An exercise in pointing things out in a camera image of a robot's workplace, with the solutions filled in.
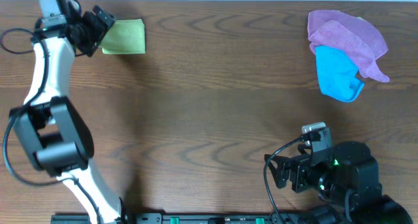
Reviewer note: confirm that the blue cloth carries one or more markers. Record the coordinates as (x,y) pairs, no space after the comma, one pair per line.
(337,74)

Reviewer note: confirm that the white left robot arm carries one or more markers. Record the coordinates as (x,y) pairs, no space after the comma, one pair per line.
(52,133)

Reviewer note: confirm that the purple cloth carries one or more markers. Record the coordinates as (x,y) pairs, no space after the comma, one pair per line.
(356,37)

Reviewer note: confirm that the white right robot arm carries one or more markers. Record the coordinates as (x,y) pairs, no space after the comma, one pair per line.
(346,177)

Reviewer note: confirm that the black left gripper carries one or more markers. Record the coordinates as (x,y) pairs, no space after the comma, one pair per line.
(91,20)

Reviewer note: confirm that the green cloth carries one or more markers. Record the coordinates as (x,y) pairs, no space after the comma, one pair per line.
(125,37)

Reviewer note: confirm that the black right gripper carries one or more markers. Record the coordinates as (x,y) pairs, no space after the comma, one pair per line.
(296,164)

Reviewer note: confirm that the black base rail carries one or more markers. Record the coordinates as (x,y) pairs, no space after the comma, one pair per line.
(158,218)

